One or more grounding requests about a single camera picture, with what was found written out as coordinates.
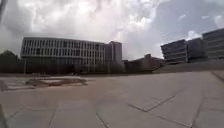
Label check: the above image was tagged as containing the low brown building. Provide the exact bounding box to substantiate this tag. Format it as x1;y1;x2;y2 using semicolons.
123;53;166;74

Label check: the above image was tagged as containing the dark glass building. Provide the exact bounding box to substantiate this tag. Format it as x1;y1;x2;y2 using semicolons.
160;39;188;64
185;37;208;63

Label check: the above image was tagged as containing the grey concrete slab pavement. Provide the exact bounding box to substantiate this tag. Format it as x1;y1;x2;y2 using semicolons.
0;70;224;128

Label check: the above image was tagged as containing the long grey low wall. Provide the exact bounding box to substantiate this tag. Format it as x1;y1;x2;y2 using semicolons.
153;59;224;74

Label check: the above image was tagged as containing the large white grid-fronted building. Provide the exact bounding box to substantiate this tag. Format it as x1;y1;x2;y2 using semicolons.
20;36;124;75

